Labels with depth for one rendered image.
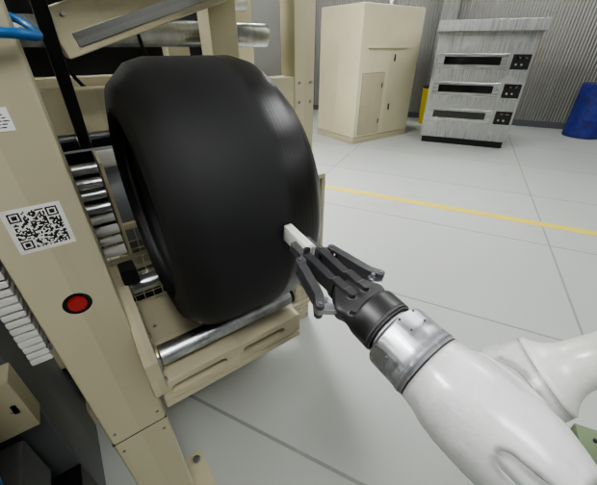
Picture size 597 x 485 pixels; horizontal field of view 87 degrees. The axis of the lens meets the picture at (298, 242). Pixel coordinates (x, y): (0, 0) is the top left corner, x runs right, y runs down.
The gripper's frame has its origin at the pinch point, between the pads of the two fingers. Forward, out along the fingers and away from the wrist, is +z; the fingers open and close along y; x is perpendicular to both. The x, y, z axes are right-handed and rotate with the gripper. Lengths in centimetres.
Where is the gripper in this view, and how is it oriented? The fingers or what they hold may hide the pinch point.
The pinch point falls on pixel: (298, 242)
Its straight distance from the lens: 52.0
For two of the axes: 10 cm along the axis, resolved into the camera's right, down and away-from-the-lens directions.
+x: -0.9, 7.8, 6.2
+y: -8.1, 3.1, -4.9
